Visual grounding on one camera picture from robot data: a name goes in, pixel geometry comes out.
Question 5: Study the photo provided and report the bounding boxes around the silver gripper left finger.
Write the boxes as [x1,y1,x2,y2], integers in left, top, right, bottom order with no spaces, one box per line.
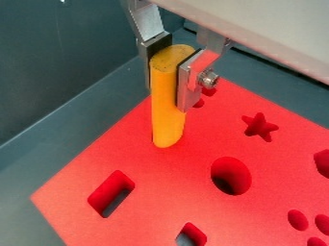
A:
[121,0,173,87]

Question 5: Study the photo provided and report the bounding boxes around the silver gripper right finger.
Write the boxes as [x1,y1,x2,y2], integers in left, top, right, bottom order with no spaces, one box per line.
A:
[177,27,234,112]

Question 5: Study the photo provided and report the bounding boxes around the yellow oval peg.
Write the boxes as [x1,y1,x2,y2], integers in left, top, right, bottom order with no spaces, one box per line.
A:
[149,44,194,148]

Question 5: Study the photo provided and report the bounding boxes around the red shape sorter block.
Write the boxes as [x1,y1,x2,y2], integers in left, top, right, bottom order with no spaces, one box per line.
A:
[30,77,329,246]

